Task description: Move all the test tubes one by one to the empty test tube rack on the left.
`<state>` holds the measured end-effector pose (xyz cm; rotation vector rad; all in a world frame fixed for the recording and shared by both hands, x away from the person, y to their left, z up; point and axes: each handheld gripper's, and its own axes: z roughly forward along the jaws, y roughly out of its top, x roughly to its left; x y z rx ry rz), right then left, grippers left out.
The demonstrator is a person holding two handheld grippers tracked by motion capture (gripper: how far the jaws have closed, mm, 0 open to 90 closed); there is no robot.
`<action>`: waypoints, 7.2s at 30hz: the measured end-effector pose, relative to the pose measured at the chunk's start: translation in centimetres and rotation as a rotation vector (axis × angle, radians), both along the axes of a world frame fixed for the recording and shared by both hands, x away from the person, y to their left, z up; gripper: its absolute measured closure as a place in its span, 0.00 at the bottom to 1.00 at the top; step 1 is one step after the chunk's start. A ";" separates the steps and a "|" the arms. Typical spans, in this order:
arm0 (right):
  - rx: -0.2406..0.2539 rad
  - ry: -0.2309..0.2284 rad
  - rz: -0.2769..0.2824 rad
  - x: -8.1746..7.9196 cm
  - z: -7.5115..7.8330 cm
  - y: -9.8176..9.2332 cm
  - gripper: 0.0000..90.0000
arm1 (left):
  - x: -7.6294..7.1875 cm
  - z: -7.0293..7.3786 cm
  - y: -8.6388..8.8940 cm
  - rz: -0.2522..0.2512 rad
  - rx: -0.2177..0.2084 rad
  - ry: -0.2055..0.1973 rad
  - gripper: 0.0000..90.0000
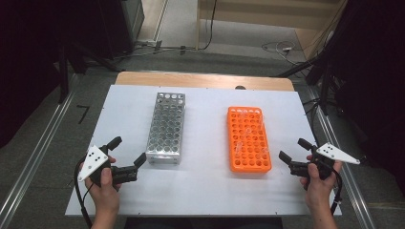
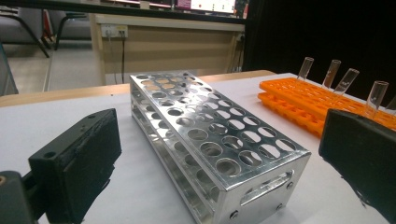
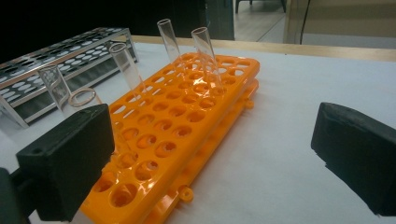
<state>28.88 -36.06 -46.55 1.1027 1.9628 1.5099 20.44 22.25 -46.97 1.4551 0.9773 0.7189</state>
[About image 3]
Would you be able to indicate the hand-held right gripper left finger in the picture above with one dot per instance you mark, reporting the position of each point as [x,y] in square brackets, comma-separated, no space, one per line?
[65,161]

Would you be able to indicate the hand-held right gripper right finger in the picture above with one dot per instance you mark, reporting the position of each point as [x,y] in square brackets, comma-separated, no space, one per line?
[358,155]

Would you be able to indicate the clear glass test tube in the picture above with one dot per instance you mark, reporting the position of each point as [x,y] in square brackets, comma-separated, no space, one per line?
[95,100]
[207,56]
[57,90]
[127,68]
[169,43]

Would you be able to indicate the metal test tube rack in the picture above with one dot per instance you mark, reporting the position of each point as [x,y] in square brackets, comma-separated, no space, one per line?
[74,59]

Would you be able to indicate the orange plastic test tube rack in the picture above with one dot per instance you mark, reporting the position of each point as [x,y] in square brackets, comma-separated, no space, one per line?
[174,118]

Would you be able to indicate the beige wooden partition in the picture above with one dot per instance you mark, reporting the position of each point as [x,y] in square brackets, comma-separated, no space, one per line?
[348,18]

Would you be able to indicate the dark grey cabinet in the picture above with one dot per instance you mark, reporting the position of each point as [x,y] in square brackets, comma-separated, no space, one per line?
[219,18]

